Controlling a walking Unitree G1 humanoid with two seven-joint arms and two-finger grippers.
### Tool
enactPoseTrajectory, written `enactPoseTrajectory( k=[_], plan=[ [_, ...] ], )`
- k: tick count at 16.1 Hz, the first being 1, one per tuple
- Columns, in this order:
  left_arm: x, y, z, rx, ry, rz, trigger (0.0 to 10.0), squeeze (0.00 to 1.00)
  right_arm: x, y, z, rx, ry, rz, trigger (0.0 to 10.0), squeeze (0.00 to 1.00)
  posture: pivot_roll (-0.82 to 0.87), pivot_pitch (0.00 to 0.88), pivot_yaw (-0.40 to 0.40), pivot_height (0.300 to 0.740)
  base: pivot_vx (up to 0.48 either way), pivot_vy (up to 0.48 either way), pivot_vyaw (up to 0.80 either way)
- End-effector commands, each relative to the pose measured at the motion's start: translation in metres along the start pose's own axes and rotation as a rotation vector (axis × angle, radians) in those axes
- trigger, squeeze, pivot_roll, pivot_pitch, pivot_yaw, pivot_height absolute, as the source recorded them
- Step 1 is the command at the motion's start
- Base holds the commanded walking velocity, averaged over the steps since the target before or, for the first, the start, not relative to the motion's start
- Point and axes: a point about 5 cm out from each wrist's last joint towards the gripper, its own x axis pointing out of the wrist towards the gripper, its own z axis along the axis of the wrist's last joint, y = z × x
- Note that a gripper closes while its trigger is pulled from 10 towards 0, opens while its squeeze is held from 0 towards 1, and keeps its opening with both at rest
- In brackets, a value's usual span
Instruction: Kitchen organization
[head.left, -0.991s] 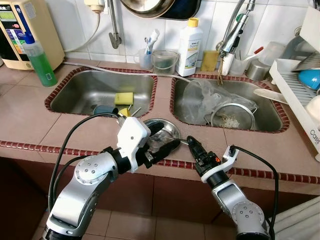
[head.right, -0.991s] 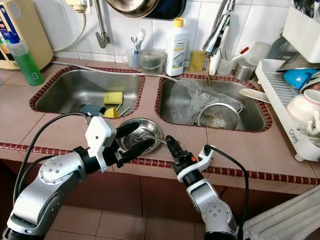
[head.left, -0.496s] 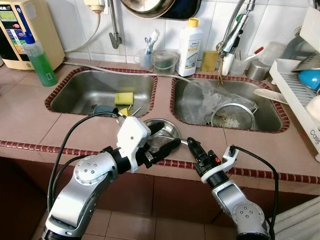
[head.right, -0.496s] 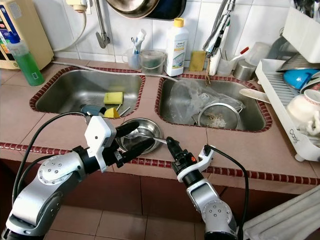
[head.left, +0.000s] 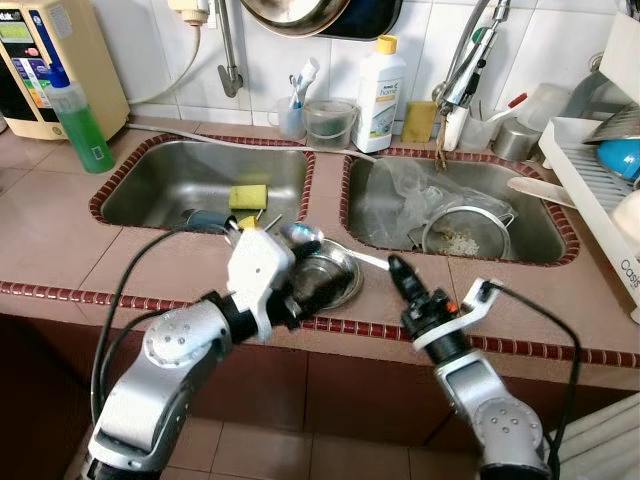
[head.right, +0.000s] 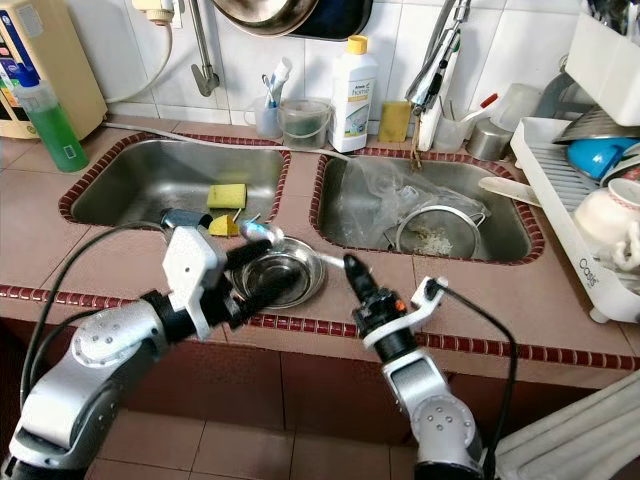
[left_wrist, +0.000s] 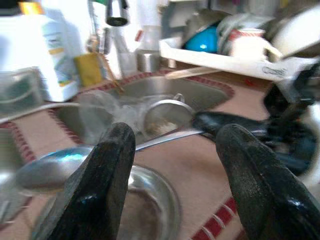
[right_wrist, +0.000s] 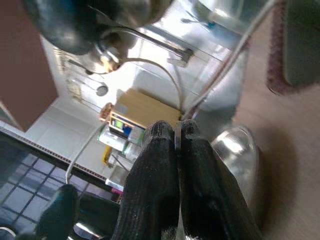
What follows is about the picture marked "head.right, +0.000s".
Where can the blue toothbrush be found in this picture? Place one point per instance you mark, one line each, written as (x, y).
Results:
(270, 92)

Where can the white detergent bottle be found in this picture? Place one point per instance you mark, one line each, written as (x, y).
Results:
(355, 100)

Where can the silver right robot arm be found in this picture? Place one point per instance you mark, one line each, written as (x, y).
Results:
(430, 420)

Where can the steel bowl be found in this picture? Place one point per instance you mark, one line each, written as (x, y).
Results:
(305, 275)

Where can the white rice paddle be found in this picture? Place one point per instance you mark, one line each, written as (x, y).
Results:
(510, 190)

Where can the clear plastic bag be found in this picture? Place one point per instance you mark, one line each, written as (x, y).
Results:
(370, 195)

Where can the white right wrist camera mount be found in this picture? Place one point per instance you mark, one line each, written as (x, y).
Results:
(390, 335)

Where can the clear plastic cup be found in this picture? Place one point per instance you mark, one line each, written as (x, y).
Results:
(265, 122)

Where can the blue bowl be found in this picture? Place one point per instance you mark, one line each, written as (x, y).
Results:
(600, 158)

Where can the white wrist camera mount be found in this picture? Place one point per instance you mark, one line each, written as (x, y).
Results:
(188, 275)
(390, 335)

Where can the steel pull-out faucet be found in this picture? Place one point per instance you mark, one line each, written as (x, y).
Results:
(435, 80)

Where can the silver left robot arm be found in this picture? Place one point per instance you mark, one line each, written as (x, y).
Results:
(100, 370)

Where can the yellow scouring pad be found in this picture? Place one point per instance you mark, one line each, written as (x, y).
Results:
(395, 122)

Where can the steel plate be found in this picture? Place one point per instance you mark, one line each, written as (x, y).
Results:
(595, 120)

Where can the white toothpaste tube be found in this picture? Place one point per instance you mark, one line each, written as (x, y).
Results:
(282, 75)

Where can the steel sink basin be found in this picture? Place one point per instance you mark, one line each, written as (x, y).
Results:
(140, 185)
(510, 235)

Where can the yellow sponge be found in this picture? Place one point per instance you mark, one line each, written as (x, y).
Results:
(227, 197)

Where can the clear plastic tub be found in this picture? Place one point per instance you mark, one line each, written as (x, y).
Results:
(305, 125)

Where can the cream water ionizer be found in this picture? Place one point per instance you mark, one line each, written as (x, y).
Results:
(65, 60)

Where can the white outlet tube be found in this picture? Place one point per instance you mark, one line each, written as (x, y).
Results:
(225, 141)

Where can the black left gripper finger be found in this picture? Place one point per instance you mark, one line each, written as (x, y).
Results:
(250, 255)
(272, 290)

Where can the steel mesh strainer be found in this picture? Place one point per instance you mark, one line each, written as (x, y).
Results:
(440, 240)

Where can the clear plastic box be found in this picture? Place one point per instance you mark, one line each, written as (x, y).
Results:
(518, 105)

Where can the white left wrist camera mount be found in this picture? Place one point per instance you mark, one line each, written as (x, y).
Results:
(188, 275)

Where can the hanging dark blue pan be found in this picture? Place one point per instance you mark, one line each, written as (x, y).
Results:
(350, 18)

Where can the steel wall tap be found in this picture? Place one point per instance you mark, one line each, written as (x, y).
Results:
(205, 75)

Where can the white ceramic cup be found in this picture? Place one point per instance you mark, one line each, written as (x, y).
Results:
(605, 225)

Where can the white dish rack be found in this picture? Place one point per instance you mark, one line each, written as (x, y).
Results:
(550, 190)

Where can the white utensil red tip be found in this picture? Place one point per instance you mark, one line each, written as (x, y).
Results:
(478, 108)

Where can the steel cup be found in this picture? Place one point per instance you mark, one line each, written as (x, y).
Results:
(488, 142)

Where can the hanging steel wok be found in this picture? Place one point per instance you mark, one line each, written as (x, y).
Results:
(265, 15)

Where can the green dish soap bottle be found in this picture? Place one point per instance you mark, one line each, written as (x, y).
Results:
(60, 135)

